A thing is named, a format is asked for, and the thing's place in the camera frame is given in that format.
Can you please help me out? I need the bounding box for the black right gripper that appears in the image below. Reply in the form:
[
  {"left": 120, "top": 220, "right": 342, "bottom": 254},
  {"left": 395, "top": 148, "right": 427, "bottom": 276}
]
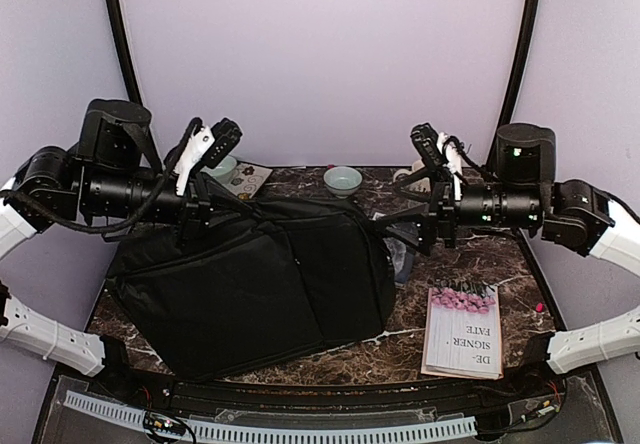
[{"left": 375, "top": 164, "right": 543, "bottom": 257}]

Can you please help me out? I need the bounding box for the black student backpack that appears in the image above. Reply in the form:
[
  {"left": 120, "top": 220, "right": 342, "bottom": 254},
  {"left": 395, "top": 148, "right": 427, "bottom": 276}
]
[{"left": 105, "top": 198, "right": 396, "bottom": 381}]

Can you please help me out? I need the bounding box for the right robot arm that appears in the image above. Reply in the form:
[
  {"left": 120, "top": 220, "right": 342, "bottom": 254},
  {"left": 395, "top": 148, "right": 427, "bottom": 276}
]
[{"left": 374, "top": 123, "right": 639, "bottom": 274}]

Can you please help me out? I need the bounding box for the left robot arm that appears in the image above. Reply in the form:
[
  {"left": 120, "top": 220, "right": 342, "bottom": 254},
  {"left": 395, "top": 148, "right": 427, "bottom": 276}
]
[{"left": 1, "top": 99, "right": 254, "bottom": 276}]

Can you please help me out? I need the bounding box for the cream floral mug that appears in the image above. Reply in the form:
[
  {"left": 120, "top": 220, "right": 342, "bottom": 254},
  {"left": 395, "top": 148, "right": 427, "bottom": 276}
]
[{"left": 392, "top": 160, "right": 431, "bottom": 192}]

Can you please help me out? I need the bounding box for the floral square plate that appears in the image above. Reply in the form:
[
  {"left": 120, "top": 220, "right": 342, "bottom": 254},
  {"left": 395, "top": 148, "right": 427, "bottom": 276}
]
[{"left": 225, "top": 162, "right": 273, "bottom": 200}]

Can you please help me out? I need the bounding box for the pale green bowl on plate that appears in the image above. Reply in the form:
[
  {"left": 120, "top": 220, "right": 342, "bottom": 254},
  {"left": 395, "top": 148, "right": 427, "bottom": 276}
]
[{"left": 209, "top": 155, "right": 238, "bottom": 184}]

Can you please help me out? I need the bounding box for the dark blue wrapped book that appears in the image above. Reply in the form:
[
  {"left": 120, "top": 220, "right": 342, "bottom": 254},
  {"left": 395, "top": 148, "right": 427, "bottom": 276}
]
[{"left": 385, "top": 238, "right": 415, "bottom": 285}]

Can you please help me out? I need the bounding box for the pale green bowl centre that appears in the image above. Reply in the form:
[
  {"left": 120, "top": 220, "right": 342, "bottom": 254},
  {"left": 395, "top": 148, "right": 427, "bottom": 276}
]
[{"left": 323, "top": 166, "right": 363, "bottom": 199}]

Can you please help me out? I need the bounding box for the white book with pink flowers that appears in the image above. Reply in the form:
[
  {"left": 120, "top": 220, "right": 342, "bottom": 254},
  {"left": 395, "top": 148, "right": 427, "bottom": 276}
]
[{"left": 421, "top": 283, "right": 503, "bottom": 380}]

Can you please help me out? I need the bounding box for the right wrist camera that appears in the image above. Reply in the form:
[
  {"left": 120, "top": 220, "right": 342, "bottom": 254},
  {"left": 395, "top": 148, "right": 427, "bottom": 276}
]
[{"left": 410, "top": 123, "right": 465, "bottom": 182}]

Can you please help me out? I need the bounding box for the black right frame post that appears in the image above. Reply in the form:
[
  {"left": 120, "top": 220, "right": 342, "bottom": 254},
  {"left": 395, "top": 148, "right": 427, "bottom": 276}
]
[{"left": 497, "top": 0, "right": 545, "bottom": 130}]

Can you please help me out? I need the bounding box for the black frame post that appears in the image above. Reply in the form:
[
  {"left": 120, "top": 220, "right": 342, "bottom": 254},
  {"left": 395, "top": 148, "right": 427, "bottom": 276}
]
[
  {"left": 104, "top": 0, "right": 143, "bottom": 105},
  {"left": 497, "top": 0, "right": 545, "bottom": 130}
]

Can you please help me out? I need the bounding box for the white slotted cable duct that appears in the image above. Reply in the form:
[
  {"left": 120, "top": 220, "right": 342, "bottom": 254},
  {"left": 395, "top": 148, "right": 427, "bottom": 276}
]
[{"left": 63, "top": 391, "right": 477, "bottom": 443}]

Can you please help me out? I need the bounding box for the black left frame post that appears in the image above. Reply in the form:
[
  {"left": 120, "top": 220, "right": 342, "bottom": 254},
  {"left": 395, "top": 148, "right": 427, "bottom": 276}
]
[{"left": 104, "top": 0, "right": 143, "bottom": 105}]

